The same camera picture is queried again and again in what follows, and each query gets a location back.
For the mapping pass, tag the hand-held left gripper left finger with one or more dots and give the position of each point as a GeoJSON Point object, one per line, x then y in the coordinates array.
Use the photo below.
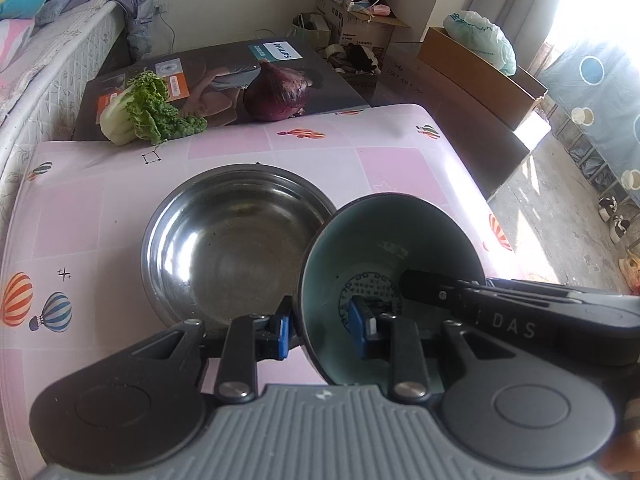
{"type": "Point", "coordinates": [285, 332]}

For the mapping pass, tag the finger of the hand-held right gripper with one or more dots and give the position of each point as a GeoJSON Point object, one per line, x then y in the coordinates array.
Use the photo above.
{"type": "Point", "coordinates": [430, 287]}

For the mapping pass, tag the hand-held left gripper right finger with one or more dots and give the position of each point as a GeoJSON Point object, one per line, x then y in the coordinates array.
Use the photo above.
{"type": "Point", "coordinates": [360, 325]}

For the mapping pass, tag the teal ceramic bowl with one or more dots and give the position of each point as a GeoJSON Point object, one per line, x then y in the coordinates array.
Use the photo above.
{"type": "Point", "coordinates": [380, 240]}

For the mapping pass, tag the person's right hand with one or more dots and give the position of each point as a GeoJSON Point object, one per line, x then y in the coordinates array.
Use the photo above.
{"type": "Point", "coordinates": [631, 455]}

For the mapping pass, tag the yellow slipper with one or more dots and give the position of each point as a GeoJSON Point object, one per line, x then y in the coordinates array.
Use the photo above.
{"type": "Point", "coordinates": [631, 275]}

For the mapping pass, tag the black and white shoe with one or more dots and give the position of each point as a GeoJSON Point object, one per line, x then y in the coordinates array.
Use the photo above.
{"type": "Point", "coordinates": [621, 229]}
{"type": "Point", "coordinates": [608, 208]}

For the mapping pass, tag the large brown box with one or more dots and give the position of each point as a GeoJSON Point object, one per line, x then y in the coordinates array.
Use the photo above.
{"type": "Point", "coordinates": [450, 125]}

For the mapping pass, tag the long cardboard box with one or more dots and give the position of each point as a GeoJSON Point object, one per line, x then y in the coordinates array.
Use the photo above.
{"type": "Point", "coordinates": [480, 85]}

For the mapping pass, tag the blue cloth with circles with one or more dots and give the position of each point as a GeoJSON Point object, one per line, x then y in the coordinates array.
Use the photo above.
{"type": "Point", "coordinates": [595, 110]}

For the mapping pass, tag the pink printed tablecloth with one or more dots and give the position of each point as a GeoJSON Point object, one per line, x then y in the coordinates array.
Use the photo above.
{"type": "Point", "coordinates": [100, 200]}

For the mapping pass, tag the black and white plush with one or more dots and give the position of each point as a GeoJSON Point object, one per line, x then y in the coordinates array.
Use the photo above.
{"type": "Point", "coordinates": [364, 57]}

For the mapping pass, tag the red onion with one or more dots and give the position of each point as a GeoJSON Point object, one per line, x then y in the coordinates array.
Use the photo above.
{"type": "Point", "coordinates": [277, 92]}

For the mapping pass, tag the pale green plastic bag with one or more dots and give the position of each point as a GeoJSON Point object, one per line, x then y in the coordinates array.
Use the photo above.
{"type": "Point", "coordinates": [482, 40]}

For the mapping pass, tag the tape roll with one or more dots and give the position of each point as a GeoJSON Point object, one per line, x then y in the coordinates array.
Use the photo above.
{"type": "Point", "coordinates": [336, 51]}

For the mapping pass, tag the bok choy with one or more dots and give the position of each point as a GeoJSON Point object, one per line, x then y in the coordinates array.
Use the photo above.
{"type": "Point", "coordinates": [145, 110]}

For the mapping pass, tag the grey printed box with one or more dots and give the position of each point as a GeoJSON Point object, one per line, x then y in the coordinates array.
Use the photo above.
{"type": "Point", "coordinates": [215, 75]}

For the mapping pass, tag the open cardboard box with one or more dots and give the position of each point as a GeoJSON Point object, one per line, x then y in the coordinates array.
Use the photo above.
{"type": "Point", "coordinates": [360, 30]}

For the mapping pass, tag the green paper bag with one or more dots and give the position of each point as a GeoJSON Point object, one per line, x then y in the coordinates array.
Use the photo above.
{"type": "Point", "coordinates": [312, 32]}

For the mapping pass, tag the white quilted mattress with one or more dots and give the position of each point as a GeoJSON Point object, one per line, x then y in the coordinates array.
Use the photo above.
{"type": "Point", "coordinates": [65, 60]}

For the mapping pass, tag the pink blanket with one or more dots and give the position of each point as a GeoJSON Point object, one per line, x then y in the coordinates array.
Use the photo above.
{"type": "Point", "coordinates": [12, 42]}

